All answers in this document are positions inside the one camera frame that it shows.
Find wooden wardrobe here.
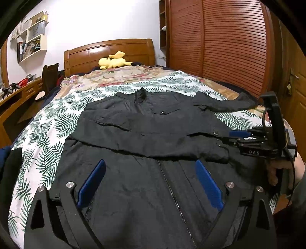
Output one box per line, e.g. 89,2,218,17
159,0,280,98

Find person's right hand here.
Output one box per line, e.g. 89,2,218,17
266,157,306,186

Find black cloth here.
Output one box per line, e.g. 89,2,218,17
0,148,23,216

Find row of books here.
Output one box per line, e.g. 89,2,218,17
18,41,42,60

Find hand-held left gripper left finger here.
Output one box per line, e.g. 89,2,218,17
24,159,107,249

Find floral blanket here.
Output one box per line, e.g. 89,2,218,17
61,65,273,125

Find yellow plush toy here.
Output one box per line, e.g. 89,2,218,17
98,51,133,70

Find black jacket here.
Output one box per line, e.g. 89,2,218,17
51,87,270,249

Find wooden door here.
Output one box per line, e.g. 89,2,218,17
278,21,306,134

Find leaf print bed sheet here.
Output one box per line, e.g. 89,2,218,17
7,69,280,242

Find wooden desk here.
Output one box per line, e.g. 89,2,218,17
0,77,45,146

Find dark brown chair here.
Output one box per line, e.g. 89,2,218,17
42,63,60,96

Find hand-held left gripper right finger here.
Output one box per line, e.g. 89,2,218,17
195,160,278,249

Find wooden headboard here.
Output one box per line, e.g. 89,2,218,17
64,38,156,77

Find white wall shelf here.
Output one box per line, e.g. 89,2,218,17
17,19,49,64

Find metal door handle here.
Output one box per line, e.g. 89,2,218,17
287,69,300,96

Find blue cloth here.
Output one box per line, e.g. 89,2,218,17
0,146,12,168

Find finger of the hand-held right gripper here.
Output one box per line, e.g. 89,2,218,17
222,138,263,147
228,129,268,140

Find small black tripod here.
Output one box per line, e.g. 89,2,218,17
2,82,20,96

